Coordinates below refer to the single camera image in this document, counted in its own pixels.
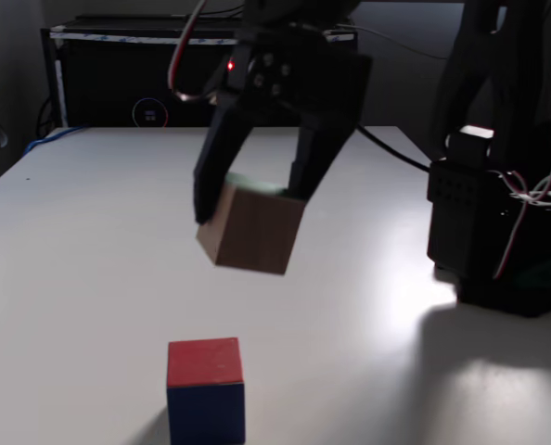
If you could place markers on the wooden cube with red face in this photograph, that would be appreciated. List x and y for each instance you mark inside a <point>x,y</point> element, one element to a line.
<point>206,389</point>

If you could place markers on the wooden cube with green face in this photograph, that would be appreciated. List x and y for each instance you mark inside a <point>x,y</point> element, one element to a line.
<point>257,232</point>

